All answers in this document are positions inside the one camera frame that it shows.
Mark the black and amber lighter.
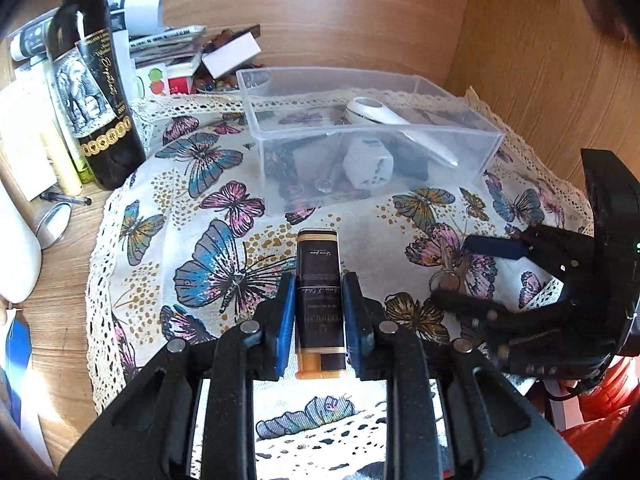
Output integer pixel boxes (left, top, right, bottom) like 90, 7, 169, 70
295, 229, 346, 380

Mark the white travel power adapter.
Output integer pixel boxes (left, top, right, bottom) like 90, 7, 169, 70
343, 136, 395, 191

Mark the butterfly print lace cloth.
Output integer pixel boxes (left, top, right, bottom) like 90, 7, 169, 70
86, 96, 592, 411

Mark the clear plastic storage box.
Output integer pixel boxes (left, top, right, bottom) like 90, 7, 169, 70
238, 67, 504, 216

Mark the small round mirror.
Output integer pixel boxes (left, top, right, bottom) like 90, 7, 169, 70
36, 203, 72, 250

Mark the bowl of small stones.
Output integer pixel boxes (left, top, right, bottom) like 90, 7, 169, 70
193, 24, 262, 94

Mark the yellow glue stick tube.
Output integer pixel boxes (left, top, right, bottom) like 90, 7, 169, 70
40, 128, 81, 196

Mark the black pen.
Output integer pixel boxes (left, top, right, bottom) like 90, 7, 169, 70
39, 191, 92, 206

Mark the white paper card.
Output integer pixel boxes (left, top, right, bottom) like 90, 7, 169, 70
201, 32, 262, 79

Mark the white plastic bottle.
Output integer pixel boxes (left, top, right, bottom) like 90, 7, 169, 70
0, 186, 41, 304

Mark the brown patterned curtain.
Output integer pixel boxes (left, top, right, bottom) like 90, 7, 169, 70
582, 0, 630, 42

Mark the dark wine bottle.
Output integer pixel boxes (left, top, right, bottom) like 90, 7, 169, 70
46, 0, 145, 191

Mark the stack of magazines and papers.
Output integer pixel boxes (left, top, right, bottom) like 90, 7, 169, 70
8, 0, 208, 97

